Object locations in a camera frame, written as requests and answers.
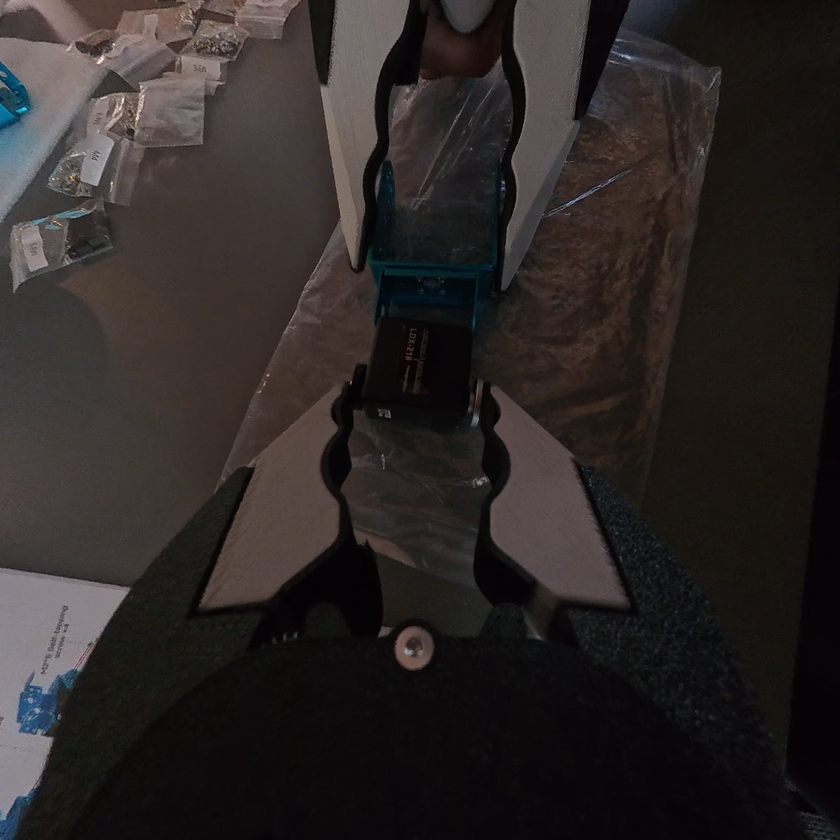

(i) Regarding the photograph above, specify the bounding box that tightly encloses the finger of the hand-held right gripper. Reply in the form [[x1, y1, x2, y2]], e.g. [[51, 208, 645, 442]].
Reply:
[[495, 0, 592, 294], [320, 0, 424, 275]]

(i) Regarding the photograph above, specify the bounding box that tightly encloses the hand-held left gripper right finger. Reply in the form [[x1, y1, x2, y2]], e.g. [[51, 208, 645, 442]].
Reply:
[[472, 382, 636, 611]]

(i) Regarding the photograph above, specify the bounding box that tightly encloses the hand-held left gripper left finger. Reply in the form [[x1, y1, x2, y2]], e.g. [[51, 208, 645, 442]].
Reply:
[[192, 382, 358, 614]]

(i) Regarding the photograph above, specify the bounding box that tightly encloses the large clear plastic bag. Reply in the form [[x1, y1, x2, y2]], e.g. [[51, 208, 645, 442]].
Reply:
[[236, 36, 723, 572]]

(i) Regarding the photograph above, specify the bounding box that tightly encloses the pile of small screw bags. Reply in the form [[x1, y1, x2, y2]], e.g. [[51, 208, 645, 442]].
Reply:
[[10, 0, 290, 293]]

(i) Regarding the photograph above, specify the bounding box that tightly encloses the blue U-shaped metal bracket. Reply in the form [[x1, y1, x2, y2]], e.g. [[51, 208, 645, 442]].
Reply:
[[364, 161, 509, 329]]

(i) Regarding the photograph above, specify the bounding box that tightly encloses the black servo motor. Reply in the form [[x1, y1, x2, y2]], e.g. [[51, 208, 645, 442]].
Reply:
[[351, 315, 490, 431]]

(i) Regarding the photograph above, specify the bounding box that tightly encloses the grey desk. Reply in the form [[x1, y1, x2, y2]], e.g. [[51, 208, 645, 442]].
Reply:
[[0, 0, 828, 840]]

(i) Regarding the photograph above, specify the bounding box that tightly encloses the open instruction manual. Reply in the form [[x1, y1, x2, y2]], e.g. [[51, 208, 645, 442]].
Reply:
[[0, 567, 132, 821]]

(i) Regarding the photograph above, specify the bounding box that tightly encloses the white foam sheet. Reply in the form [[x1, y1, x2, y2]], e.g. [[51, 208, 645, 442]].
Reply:
[[0, 36, 142, 221]]

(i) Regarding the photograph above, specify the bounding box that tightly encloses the blue perforated metal bracket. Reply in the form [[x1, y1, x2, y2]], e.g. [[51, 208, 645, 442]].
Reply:
[[0, 56, 34, 129]]

